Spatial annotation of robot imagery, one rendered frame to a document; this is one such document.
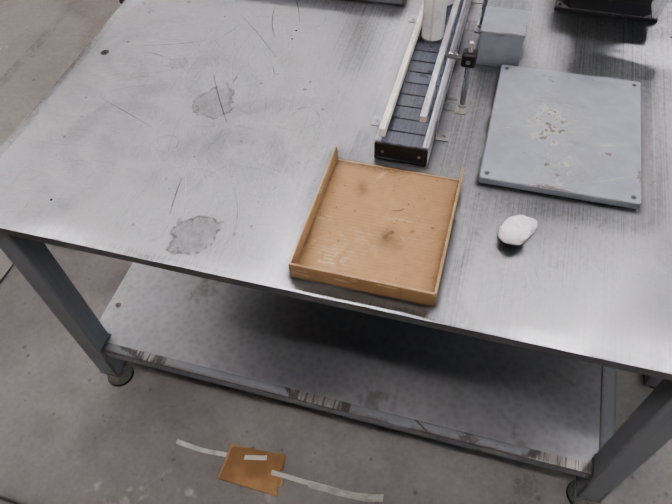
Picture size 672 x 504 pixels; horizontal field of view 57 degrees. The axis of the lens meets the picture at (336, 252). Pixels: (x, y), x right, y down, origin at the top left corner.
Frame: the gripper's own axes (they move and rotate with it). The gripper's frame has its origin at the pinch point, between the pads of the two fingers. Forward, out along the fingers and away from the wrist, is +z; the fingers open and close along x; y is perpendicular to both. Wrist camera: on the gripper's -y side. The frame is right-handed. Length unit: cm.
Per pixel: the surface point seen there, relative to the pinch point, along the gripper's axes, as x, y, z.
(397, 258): -22, -29, 46
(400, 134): 3.4, -31.2, 35.5
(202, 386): 6, -65, 136
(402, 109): 10.7, -31.1, 33.8
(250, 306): 16, -55, 108
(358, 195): -8, -37, 44
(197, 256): -22, -65, 55
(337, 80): 27, -45, 39
